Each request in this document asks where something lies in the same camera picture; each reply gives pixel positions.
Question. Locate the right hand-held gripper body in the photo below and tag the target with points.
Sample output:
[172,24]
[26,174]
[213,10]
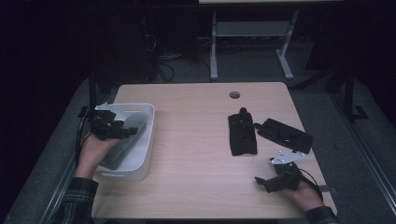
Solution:
[286,179]

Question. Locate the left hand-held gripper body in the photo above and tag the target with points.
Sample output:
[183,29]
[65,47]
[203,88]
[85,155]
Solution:
[106,124]

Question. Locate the grey mitten with label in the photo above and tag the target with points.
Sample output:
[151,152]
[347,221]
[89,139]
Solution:
[120,155]

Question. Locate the white plastic bin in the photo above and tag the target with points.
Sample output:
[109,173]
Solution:
[141,155]

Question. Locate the black glove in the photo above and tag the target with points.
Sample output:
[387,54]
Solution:
[286,134]
[243,133]

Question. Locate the person's right hand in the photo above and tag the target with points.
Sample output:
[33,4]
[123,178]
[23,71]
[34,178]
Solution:
[305,196]

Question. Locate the person's left hand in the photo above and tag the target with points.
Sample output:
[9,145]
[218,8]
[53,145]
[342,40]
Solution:
[93,155]

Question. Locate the black tape strip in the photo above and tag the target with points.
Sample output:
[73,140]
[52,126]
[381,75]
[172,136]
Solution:
[327,188]

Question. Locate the black stand post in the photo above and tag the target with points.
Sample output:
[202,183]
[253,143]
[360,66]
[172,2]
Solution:
[92,90]
[349,93]

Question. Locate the grey metal table frame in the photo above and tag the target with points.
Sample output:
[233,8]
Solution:
[252,29]

